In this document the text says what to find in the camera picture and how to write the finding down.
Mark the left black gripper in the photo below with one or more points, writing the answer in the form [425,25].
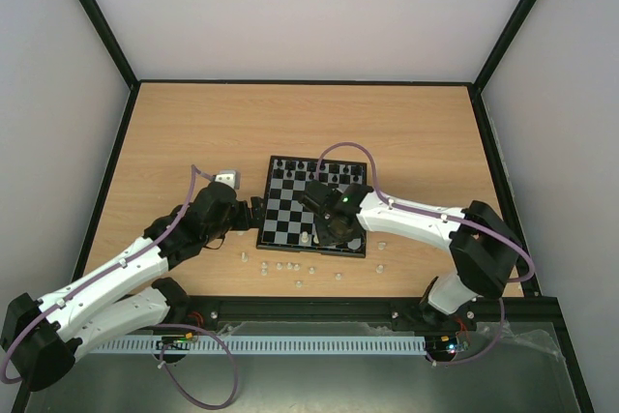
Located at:
[245,221]

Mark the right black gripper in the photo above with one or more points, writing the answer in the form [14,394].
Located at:
[331,227]

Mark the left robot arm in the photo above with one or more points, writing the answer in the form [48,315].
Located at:
[43,338]

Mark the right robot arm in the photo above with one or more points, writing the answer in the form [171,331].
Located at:
[484,249]

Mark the black white chessboard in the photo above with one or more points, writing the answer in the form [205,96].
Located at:
[285,218]

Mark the black aluminium frame rail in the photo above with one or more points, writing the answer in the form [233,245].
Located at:
[399,314]

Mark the light blue cable duct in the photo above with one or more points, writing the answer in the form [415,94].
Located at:
[269,345]

